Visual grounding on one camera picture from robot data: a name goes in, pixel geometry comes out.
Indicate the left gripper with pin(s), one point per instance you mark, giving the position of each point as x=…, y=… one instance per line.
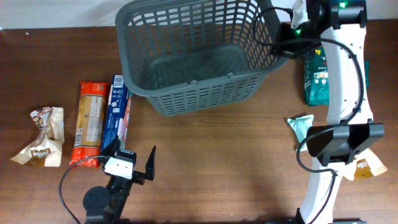
x=140, y=177

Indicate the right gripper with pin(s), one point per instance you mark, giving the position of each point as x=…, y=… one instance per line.
x=282, y=44

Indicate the green coffee bag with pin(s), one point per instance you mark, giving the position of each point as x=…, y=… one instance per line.
x=316, y=86

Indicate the orange biscuit pack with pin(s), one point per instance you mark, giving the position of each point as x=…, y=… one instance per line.
x=89, y=125

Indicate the mint green snack packet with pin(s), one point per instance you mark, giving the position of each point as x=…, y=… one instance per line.
x=300, y=126

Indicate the beige snack bag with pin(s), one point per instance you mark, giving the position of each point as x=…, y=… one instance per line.
x=46, y=149
x=364, y=166

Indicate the grey plastic basket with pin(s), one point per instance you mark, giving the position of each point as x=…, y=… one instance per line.
x=184, y=56

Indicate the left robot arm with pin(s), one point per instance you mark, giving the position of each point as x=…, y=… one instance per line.
x=106, y=204

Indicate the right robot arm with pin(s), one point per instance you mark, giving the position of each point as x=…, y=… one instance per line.
x=340, y=28

